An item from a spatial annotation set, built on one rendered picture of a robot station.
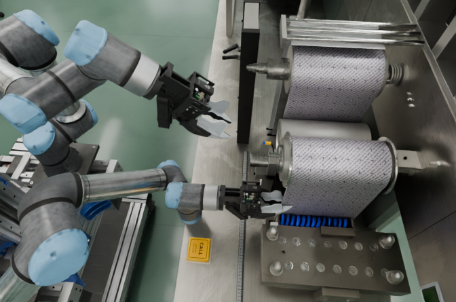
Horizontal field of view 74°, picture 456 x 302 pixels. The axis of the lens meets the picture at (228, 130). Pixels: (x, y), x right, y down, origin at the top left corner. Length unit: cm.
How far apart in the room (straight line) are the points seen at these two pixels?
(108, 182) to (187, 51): 229
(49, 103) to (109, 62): 14
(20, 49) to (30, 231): 48
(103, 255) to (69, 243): 116
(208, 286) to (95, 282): 94
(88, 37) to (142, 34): 279
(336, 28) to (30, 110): 72
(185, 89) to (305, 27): 40
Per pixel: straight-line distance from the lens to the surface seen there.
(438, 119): 84
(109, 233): 193
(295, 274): 95
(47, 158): 132
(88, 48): 57
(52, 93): 64
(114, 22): 361
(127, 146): 243
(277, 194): 91
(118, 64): 57
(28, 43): 100
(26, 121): 64
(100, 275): 189
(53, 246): 75
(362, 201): 93
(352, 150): 80
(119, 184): 92
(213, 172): 118
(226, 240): 109
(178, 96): 62
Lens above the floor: 195
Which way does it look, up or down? 55 degrees down
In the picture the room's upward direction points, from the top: straight up
